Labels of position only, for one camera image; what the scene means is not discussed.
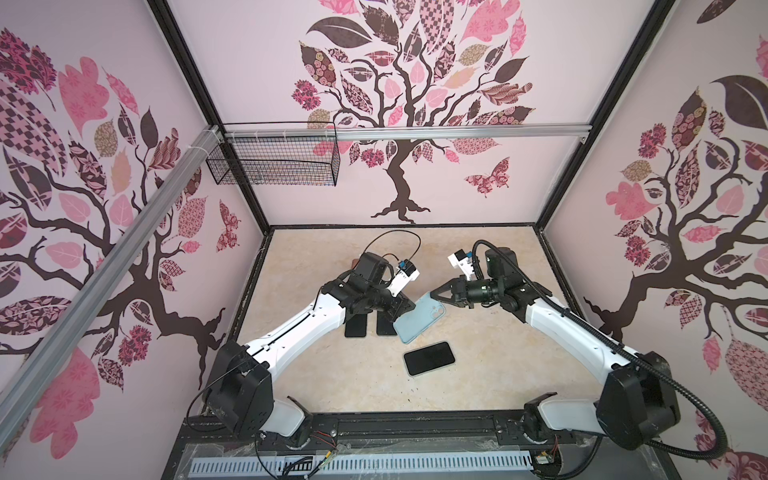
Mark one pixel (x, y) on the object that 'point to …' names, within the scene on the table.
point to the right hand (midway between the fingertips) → (434, 293)
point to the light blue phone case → (426, 312)
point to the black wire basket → (279, 153)
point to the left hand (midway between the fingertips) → (410, 309)
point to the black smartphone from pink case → (356, 326)
